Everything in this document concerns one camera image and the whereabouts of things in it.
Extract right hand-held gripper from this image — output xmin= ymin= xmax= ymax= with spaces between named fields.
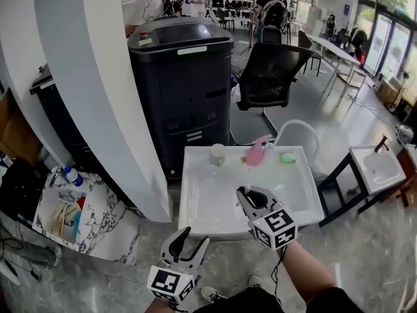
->
xmin=237 ymin=186 xmax=298 ymax=250

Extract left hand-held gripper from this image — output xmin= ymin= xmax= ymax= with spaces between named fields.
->
xmin=147 ymin=226 xmax=210 ymax=305

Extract beige translucent cup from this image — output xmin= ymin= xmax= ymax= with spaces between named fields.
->
xmin=209 ymin=143 xmax=227 ymax=168

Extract person's left forearm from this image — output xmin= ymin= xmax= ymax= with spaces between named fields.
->
xmin=143 ymin=298 xmax=174 ymax=313

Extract person's right forearm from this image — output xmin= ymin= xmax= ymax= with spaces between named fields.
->
xmin=278 ymin=239 xmax=338 ymax=306

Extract pink spray bottle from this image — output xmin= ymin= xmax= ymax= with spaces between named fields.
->
xmin=244 ymin=134 xmax=272 ymax=168

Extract white ceramic sink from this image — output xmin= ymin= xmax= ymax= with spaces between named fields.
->
xmin=178 ymin=145 xmax=326 ymax=238

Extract person's black trousers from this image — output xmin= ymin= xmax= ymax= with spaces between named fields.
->
xmin=192 ymin=285 xmax=285 ymax=313

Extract marble pattern sink counter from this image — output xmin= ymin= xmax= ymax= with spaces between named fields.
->
xmin=32 ymin=166 xmax=141 ymax=266

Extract white curved faucet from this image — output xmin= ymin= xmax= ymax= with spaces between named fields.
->
xmin=265 ymin=119 xmax=322 ymax=173

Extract person's black sleeve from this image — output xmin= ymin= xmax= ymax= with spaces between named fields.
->
xmin=306 ymin=287 xmax=364 ymax=313

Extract small white sink basin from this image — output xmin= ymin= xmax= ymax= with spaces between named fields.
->
xmin=349 ymin=145 xmax=407 ymax=195

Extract bundle of wooden sticks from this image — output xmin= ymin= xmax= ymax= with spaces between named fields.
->
xmin=53 ymin=199 xmax=81 ymax=236

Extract black mesh office chair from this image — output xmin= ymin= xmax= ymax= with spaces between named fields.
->
xmin=229 ymin=42 xmax=315 ymax=146

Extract blue cap water bottle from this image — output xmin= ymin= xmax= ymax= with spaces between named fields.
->
xmin=64 ymin=165 xmax=87 ymax=192

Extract black faucet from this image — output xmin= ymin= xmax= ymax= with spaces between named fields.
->
xmin=374 ymin=135 xmax=390 ymax=153

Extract large black machine cabinet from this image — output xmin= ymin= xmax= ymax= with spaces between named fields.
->
xmin=127 ymin=16 xmax=235 ymax=179

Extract chrome faucet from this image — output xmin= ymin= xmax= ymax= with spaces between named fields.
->
xmin=48 ymin=166 xmax=71 ymax=189

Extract dark dining chair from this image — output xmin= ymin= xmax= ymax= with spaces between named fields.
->
xmin=298 ymin=30 xmax=324 ymax=78

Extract long white table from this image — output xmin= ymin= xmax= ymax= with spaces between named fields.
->
xmin=306 ymin=33 xmax=361 ymax=95

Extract cardboard boxes by window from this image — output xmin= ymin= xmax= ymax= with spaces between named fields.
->
xmin=377 ymin=78 xmax=409 ymax=108

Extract black bag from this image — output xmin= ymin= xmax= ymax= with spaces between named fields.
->
xmin=0 ymin=158 xmax=50 ymax=222

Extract black side cabinet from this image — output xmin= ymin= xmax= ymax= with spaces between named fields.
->
xmin=29 ymin=72 xmax=93 ymax=172

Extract clothes rack with clothes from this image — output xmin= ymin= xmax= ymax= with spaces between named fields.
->
xmin=348 ymin=26 xmax=369 ymax=62

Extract wooden coat stand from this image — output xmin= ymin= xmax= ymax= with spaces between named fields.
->
xmin=240 ymin=0 xmax=262 ymax=55

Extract brown cardboard box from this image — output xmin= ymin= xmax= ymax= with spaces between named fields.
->
xmin=0 ymin=89 xmax=44 ymax=166

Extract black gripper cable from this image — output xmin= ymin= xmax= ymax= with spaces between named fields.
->
xmin=270 ymin=245 xmax=288 ymax=306

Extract floor power strip cable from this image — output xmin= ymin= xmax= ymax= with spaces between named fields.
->
xmin=347 ymin=93 xmax=399 ymax=124

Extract wooden frame stool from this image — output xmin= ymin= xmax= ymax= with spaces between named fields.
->
xmin=325 ymin=68 xmax=369 ymax=108

